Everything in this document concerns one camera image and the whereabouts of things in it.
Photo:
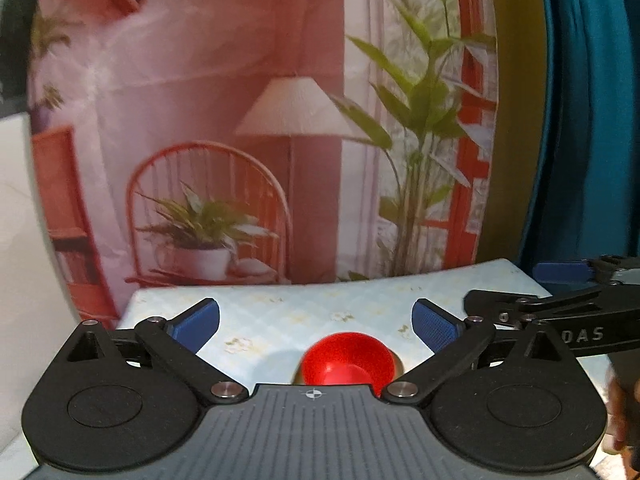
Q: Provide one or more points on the person's right hand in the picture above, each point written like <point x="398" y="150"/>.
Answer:
<point x="622" y="425"/>

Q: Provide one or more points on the printed backdrop cloth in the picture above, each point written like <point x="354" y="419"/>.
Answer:
<point x="250" y="110"/>

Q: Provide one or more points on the teal curtain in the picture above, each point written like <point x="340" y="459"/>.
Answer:
<point x="585" y="110"/>

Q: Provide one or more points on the olive green cloth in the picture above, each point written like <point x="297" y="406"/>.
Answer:
<point x="515" y="110"/>

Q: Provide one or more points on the red bowl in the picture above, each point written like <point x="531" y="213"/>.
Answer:
<point x="345" y="360"/>

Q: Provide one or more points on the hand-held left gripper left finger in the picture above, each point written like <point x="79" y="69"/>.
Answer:
<point x="196" y="324"/>

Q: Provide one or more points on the floral checked tablecloth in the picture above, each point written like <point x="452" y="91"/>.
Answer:
<point x="280" y="320"/>

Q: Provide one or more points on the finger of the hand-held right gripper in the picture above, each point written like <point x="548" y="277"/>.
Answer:
<point x="505" y="306"/>
<point x="562" y="271"/>

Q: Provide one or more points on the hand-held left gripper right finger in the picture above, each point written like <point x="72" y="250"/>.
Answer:
<point x="434" y="327"/>

